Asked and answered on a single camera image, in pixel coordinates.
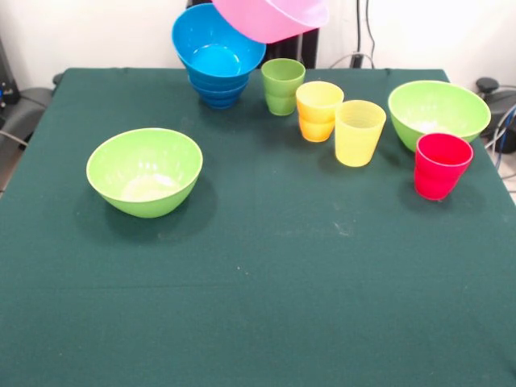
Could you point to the orange-yellow plastic cup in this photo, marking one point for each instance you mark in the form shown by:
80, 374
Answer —
318, 109

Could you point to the grey pedestal foot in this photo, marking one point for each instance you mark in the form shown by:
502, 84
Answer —
500, 101
28, 109

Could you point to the green plastic cup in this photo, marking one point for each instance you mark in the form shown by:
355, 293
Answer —
282, 84

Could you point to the large blue plastic bowl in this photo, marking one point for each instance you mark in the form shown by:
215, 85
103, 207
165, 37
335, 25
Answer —
213, 48

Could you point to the small light blue bowl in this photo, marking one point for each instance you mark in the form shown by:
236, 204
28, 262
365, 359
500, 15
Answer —
217, 84

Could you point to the green plastic bowl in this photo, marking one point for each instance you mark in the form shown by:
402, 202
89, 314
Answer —
439, 109
144, 177

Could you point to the small dark blue bowl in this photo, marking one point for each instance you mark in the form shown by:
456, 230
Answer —
219, 101

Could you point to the red plastic cup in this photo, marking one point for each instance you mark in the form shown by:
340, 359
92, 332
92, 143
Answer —
441, 173

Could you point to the pale yellow translucent cup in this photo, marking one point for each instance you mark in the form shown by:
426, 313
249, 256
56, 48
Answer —
359, 137

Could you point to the large pink plastic bowl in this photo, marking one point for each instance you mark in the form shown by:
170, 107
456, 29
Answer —
266, 20

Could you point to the dark green tablecloth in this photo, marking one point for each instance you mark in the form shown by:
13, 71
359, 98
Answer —
258, 302

